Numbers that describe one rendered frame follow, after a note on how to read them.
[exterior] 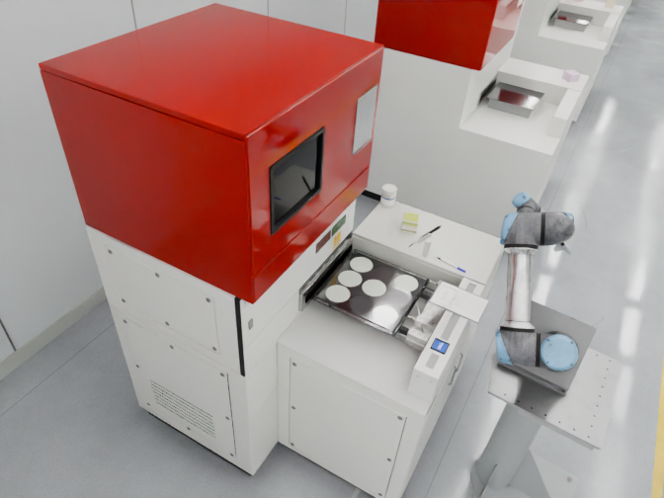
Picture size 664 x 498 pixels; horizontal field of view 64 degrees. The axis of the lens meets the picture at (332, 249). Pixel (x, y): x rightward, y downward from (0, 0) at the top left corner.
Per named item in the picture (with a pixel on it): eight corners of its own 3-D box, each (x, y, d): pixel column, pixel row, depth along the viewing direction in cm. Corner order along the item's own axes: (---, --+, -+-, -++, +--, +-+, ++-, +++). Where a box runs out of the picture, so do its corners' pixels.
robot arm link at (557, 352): (575, 371, 185) (579, 373, 172) (535, 367, 189) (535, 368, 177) (577, 336, 186) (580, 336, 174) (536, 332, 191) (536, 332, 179)
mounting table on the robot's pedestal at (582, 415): (610, 382, 218) (623, 363, 210) (587, 467, 189) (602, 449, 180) (505, 334, 235) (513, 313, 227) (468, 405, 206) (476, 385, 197)
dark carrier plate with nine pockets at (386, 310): (316, 297, 217) (316, 296, 216) (355, 252, 240) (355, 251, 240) (392, 332, 205) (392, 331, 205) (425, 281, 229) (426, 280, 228)
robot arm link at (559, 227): (580, 214, 177) (572, 207, 223) (545, 213, 181) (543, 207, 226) (579, 248, 179) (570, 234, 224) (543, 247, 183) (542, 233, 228)
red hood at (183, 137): (85, 224, 192) (36, 62, 153) (225, 136, 247) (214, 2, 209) (255, 306, 166) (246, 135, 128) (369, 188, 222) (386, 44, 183)
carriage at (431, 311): (404, 344, 206) (405, 339, 204) (437, 289, 231) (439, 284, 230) (423, 352, 204) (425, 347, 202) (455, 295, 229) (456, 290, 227)
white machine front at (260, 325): (240, 374, 194) (234, 297, 169) (345, 254, 250) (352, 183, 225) (247, 378, 193) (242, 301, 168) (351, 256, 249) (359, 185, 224)
